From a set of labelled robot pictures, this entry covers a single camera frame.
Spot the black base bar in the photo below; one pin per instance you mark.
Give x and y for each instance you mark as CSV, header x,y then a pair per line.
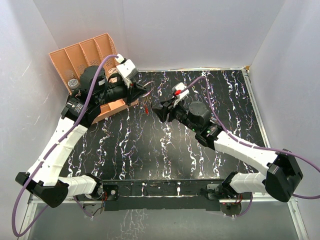
x,y
173,194

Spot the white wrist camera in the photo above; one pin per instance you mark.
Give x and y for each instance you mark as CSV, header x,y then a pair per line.
x,y
179,91
126,68

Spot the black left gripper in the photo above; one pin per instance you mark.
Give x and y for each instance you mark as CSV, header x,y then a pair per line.
x,y
130,96

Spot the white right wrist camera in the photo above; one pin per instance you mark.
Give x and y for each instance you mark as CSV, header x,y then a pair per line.
x,y
179,91

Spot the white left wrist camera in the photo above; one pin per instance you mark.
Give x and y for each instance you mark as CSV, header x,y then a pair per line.
x,y
126,68

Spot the large silver keyring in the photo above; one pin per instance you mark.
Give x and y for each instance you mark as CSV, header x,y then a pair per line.
x,y
149,87

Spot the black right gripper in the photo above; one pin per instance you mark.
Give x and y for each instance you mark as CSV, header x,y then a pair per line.
x,y
163,113

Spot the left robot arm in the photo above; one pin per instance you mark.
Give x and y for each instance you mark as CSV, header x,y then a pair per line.
x,y
83,106

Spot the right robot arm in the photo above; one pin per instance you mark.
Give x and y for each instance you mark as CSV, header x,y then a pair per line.
x,y
278,174

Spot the grey round tin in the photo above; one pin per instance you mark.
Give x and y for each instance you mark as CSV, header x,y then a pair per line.
x,y
73,84

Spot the orange file organizer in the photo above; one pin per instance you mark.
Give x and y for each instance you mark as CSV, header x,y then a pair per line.
x,y
81,60

